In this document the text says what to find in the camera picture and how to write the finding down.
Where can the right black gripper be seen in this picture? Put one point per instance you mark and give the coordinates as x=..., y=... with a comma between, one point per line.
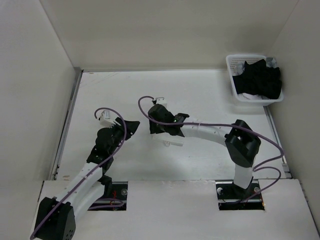
x=154, y=128

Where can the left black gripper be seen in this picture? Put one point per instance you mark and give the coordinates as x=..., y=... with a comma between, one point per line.
x=131, y=126

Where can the white tank top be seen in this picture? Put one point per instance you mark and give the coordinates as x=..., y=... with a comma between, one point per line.
x=167, y=139

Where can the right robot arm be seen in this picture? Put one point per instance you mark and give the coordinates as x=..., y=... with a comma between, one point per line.
x=241, y=145

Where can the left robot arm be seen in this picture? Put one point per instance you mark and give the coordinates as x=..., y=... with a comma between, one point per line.
x=57, y=216

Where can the black tank top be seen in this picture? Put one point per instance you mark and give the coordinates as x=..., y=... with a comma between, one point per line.
x=258, y=79

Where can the white garment in basket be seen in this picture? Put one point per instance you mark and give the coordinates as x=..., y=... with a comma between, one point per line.
x=250, y=97

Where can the white plastic basket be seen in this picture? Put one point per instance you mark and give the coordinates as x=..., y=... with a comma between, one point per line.
x=250, y=58

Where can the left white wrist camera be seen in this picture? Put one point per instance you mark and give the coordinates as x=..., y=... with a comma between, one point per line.
x=105, y=119

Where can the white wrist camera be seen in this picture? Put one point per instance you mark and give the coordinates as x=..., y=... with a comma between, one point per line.
x=105, y=119
x=160, y=101

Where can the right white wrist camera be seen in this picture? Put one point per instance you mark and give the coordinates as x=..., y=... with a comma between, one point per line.
x=160, y=101

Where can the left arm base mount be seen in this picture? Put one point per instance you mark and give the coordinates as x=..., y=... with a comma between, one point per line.
x=113, y=199

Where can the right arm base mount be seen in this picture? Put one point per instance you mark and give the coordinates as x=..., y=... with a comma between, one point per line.
x=233, y=198

